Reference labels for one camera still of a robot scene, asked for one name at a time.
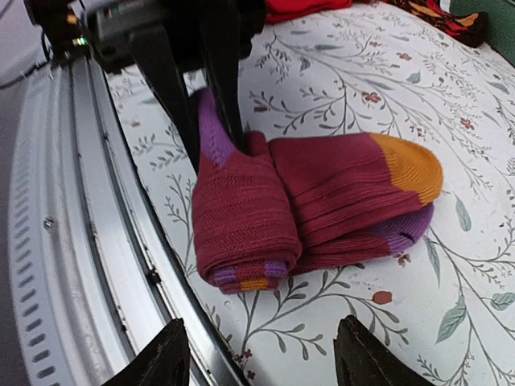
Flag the black red argyle sock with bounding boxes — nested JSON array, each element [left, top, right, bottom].
[[385, 0, 488, 48]]

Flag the green divided organizer bin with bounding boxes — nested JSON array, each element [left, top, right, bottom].
[[450, 0, 515, 65]]

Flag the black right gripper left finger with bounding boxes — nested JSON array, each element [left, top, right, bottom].
[[103, 318, 190, 386]]

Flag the maroon striped sock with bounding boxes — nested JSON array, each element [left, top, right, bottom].
[[192, 88, 443, 294]]

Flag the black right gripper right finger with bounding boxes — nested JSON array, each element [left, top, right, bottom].
[[333, 315, 431, 386]]

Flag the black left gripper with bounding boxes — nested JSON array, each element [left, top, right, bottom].
[[23, 1, 245, 170]]

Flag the floral patterned table mat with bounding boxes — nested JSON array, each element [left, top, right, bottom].
[[108, 2, 514, 385]]

